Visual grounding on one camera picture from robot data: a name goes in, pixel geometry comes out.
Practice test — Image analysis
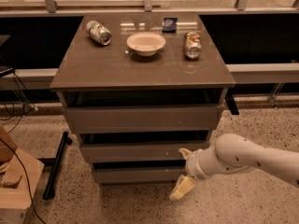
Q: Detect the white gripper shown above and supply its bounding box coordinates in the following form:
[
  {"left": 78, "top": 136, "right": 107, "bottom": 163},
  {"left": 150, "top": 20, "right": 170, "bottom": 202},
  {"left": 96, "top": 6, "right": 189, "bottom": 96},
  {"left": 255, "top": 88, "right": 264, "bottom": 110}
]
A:
[{"left": 170, "top": 148, "right": 208, "bottom": 201}]

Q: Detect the grey bottom drawer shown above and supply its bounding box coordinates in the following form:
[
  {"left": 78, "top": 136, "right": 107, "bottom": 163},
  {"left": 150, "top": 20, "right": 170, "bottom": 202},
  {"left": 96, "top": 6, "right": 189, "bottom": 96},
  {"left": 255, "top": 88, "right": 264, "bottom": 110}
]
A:
[{"left": 92, "top": 167, "right": 185, "bottom": 185}]

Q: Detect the grey drawer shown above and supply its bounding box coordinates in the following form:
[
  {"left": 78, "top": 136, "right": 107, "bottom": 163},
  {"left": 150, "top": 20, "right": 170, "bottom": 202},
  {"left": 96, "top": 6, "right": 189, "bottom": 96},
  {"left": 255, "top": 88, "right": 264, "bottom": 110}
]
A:
[
  {"left": 92, "top": 167, "right": 185, "bottom": 185},
  {"left": 80, "top": 141, "right": 209, "bottom": 163},
  {"left": 64, "top": 105, "right": 224, "bottom": 134}
]

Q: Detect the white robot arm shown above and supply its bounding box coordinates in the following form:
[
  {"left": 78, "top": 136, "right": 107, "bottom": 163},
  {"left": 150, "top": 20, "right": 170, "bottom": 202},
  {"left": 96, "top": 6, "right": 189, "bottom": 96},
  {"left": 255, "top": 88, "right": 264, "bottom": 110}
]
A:
[{"left": 170, "top": 133, "right": 299, "bottom": 201}]

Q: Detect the grey top drawer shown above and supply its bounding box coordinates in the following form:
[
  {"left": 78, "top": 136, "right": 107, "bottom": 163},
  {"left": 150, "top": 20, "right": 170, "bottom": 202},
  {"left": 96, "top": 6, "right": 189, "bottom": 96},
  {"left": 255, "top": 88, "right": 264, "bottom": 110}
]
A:
[{"left": 64, "top": 105, "right": 224, "bottom": 134}]

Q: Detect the grey middle drawer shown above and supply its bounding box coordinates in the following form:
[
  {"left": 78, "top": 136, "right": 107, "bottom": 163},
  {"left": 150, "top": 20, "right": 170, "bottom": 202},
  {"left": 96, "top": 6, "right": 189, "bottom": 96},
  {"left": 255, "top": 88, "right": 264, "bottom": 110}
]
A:
[{"left": 80, "top": 141, "right": 209, "bottom": 163}]

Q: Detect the grey drawer cabinet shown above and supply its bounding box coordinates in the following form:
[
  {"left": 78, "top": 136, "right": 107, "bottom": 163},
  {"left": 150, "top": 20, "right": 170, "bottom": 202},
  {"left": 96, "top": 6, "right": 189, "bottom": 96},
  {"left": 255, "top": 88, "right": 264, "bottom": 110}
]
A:
[{"left": 50, "top": 12, "right": 235, "bottom": 171}]

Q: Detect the crushed silver can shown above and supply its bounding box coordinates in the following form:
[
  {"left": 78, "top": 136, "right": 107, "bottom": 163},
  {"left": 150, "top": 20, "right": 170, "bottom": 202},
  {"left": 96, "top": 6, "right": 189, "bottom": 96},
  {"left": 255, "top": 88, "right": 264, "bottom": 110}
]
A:
[{"left": 184, "top": 32, "right": 202, "bottom": 60}]

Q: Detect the black metal stand leg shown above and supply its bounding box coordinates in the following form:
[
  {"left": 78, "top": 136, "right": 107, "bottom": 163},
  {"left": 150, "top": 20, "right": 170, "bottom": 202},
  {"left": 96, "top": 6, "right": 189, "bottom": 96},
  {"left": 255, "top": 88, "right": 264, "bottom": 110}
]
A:
[{"left": 43, "top": 132, "right": 72, "bottom": 200}]

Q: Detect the white bowl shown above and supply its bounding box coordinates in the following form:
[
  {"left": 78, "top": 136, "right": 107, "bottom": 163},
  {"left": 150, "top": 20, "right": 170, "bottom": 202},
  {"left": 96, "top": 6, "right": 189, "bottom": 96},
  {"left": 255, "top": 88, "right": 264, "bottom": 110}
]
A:
[{"left": 126, "top": 32, "right": 166, "bottom": 57}]

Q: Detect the blue snack packet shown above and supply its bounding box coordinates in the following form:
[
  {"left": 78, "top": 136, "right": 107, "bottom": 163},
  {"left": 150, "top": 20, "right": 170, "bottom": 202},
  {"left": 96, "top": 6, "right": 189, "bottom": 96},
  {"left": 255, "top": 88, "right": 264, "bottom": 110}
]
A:
[{"left": 163, "top": 18, "right": 178, "bottom": 33}]

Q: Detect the green soda can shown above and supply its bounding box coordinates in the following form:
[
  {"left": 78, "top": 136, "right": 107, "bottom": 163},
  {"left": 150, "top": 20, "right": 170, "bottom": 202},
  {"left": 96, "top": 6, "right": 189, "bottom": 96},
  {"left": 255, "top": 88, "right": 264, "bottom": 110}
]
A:
[{"left": 85, "top": 21, "right": 111, "bottom": 46}]

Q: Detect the cardboard box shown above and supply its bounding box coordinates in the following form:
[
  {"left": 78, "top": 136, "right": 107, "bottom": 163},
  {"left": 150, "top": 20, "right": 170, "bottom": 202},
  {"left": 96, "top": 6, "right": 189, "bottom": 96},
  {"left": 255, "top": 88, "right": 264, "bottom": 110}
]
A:
[{"left": 0, "top": 126, "right": 44, "bottom": 224}]

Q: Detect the metal window frame rail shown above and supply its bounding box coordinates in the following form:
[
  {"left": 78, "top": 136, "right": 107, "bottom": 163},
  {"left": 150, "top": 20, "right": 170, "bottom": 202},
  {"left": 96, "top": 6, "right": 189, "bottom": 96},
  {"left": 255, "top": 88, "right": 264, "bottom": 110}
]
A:
[{"left": 0, "top": 0, "right": 299, "bottom": 17}]

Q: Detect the black cable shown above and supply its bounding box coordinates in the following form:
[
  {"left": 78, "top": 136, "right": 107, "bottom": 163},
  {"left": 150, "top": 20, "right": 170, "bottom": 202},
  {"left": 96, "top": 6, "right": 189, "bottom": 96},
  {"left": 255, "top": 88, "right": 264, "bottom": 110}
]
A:
[{"left": 0, "top": 56, "right": 47, "bottom": 224}]

